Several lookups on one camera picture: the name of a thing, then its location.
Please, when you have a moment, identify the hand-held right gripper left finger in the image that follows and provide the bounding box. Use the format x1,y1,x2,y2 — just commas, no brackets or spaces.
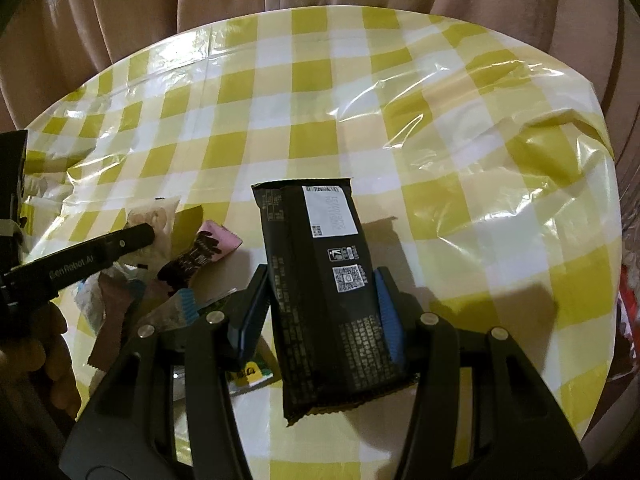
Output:
60,264,273,480

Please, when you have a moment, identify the yellow checked tablecloth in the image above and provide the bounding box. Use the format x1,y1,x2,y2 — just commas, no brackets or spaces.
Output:
17,7,623,480

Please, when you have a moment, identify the large black snack packet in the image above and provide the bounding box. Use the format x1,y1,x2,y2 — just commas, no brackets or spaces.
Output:
251,177,418,428

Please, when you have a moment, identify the clear blue-edged nut packet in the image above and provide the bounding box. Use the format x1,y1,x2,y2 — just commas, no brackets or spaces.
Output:
145,287,201,332

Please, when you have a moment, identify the red white bag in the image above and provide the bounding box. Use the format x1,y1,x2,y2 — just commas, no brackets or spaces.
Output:
617,265,640,378

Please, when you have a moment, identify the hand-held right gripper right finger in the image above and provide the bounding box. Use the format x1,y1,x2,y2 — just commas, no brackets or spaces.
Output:
372,267,591,480

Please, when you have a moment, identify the white round-cookie packet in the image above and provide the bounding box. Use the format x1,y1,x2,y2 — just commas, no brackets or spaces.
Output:
125,197,181,266

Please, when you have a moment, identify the small pink black packet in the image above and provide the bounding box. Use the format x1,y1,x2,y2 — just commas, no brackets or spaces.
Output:
157,220,242,293

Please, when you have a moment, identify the pink snack packet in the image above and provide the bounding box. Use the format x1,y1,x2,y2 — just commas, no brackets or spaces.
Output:
87,280,146,368

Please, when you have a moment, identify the person's left hand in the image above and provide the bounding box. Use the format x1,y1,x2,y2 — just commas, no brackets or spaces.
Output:
0,302,83,418

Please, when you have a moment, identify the green snack packet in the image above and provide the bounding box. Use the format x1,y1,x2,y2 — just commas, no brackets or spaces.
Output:
227,355,281,392

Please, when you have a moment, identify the beige fabric sofa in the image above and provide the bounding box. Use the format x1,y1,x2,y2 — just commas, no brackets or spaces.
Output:
0,0,640,281

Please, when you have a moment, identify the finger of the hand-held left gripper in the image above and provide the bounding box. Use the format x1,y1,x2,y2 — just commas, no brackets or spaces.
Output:
107,224,156,261

